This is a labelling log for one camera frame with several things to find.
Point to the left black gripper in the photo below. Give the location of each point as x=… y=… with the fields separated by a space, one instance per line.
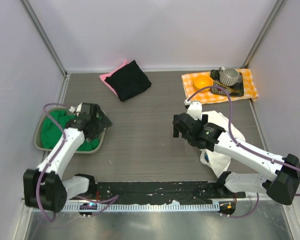
x=97 y=125

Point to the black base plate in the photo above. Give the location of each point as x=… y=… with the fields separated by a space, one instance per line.
x=165 y=192

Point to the slotted cable duct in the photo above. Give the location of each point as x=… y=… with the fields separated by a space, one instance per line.
x=83 y=207

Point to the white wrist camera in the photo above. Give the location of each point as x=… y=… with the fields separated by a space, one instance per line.
x=194 y=109
x=75 y=110

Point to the orange bowl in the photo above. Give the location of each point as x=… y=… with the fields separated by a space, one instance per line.
x=202 y=81

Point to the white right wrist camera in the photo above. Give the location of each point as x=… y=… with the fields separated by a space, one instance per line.
x=194 y=109

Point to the orange checkered cloth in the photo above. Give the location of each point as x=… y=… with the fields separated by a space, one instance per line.
x=249 y=89

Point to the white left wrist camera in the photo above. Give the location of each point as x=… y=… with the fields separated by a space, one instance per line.
x=75 y=110

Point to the white flower print t-shirt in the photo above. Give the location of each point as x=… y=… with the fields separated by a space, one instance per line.
x=219 y=159

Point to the folded black t-shirt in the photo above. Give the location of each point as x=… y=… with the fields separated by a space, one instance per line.
x=128 y=81

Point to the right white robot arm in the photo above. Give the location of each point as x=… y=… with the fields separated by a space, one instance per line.
x=276 y=176

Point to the green t-shirt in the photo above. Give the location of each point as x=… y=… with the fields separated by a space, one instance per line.
x=50 y=133

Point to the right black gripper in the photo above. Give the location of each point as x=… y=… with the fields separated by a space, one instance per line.
x=179 y=124

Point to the grey plastic tray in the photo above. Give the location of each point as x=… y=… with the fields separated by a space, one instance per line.
x=37 y=138

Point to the black patterned plate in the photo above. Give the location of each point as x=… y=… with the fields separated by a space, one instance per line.
x=236 y=90

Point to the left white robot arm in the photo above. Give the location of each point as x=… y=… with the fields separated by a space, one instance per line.
x=43 y=186

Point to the striped grey cup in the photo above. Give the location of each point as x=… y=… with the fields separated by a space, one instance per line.
x=229 y=76

